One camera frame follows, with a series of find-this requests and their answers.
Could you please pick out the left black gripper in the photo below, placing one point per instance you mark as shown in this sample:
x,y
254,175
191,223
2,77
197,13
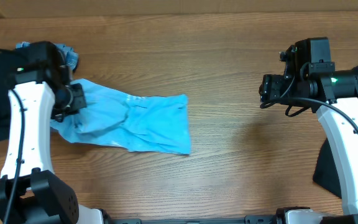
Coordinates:
x,y
78,89

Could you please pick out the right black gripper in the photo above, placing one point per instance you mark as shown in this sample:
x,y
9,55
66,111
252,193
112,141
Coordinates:
x,y
266,88

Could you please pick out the light blue printed t-shirt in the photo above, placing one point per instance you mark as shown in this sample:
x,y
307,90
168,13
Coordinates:
x,y
137,123

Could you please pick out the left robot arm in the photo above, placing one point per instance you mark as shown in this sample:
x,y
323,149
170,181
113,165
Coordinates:
x,y
39,81

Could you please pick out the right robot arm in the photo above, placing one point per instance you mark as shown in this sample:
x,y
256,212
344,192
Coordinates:
x,y
311,82

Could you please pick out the folded blue denim garment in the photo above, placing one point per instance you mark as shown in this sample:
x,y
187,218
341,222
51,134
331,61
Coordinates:
x,y
59,58

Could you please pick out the black t-shirt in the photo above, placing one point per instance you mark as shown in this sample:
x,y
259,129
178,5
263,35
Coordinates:
x,y
331,171

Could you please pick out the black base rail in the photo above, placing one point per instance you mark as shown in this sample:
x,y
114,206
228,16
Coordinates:
x,y
248,219

